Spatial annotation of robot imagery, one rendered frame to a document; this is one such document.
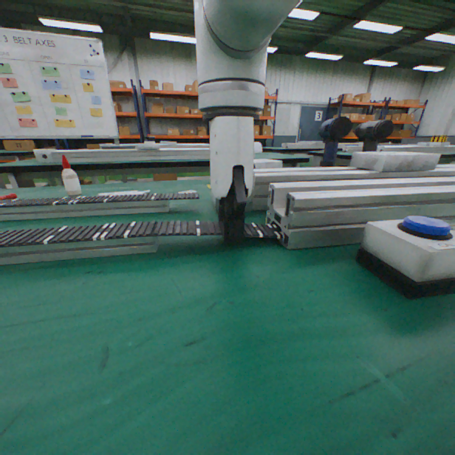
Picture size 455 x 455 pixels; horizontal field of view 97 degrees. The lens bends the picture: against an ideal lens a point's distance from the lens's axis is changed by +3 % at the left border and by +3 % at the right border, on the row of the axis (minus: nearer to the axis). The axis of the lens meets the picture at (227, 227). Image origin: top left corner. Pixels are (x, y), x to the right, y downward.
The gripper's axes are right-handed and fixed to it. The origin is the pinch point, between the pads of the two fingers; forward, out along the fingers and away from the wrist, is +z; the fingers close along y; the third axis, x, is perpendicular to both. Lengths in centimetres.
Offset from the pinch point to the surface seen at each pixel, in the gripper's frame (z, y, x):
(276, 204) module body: -2.0, -2.4, 8.8
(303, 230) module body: -0.1, 4.5, 10.4
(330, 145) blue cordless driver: -11, -32, 38
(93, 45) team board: -108, -272, -103
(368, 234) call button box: -1.4, 9.9, 16.2
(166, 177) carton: 49, -352, -52
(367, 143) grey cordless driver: -11, -40, 58
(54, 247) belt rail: 1.0, 2.0, -25.0
